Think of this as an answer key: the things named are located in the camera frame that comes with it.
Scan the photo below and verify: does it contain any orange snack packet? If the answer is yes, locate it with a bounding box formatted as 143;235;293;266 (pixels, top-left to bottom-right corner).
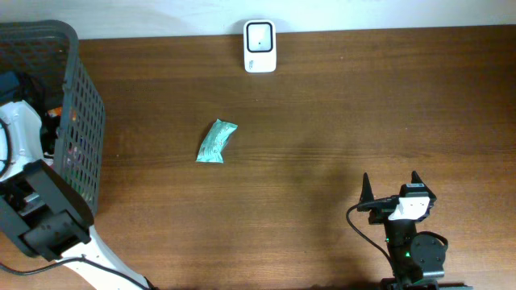
48;106;77;122

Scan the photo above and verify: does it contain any mint green snack packet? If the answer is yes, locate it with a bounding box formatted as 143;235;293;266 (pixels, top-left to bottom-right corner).
196;119;238;164

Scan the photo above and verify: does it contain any dark grey plastic basket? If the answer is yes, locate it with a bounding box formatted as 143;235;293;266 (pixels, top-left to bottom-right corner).
1;20;106;213

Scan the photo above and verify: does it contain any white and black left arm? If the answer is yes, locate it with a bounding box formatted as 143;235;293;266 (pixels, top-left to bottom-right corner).
1;71;153;289

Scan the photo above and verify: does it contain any black camera cable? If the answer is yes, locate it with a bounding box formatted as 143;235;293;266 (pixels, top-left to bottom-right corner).
345;200;400;279

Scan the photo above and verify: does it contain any white barcode scanner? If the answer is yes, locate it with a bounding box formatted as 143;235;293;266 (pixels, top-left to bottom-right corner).
243;19;277;73

